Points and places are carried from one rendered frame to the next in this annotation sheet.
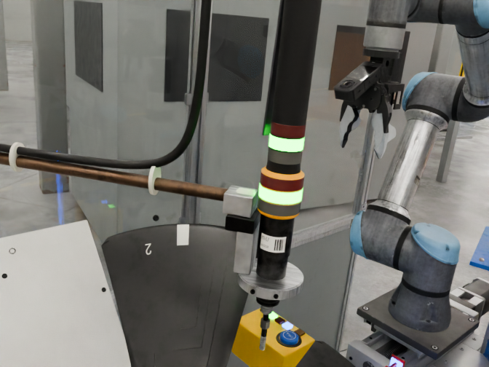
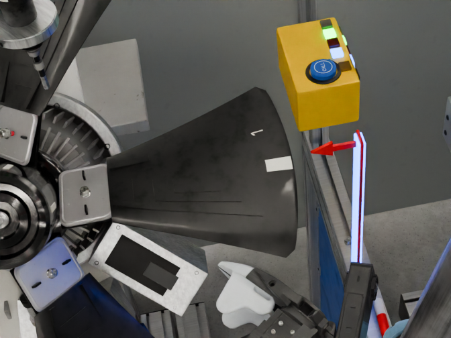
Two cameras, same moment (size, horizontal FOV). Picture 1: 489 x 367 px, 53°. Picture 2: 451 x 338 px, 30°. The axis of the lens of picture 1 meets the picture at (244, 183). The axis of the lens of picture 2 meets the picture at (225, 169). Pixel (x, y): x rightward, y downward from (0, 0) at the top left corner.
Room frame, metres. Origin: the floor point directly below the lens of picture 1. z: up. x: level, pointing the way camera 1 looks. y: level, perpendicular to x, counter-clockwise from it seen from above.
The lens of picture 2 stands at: (0.07, -0.62, 1.98)
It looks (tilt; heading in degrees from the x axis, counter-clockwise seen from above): 49 degrees down; 41
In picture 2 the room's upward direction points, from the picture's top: 9 degrees counter-clockwise
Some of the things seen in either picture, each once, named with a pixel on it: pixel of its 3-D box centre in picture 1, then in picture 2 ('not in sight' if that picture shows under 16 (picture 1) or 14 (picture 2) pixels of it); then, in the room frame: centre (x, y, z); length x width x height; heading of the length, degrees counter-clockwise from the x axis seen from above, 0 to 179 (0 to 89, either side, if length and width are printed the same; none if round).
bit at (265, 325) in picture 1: (264, 329); (40, 69); (0.47, -0.04, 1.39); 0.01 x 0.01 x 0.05
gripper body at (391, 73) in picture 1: (378, 81); not in sight; (1.01, -0.25, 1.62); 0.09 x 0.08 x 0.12; 133
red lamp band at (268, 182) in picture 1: (281, 178); not in sight; (0.47, -0.04, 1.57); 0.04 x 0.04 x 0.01
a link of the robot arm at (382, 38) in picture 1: (382, 39); not in sight; (1.01, -0.24, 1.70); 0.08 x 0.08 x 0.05
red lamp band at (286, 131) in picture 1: (287, 127); not in sight; (0.47, -0.04, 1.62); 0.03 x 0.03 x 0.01
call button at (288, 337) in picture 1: (289, 338); (323, 70); (0.89, -0.13, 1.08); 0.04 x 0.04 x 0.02
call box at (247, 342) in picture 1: (271, 348); (317, 76); (0.93, -0.09, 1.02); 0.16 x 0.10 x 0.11; 44
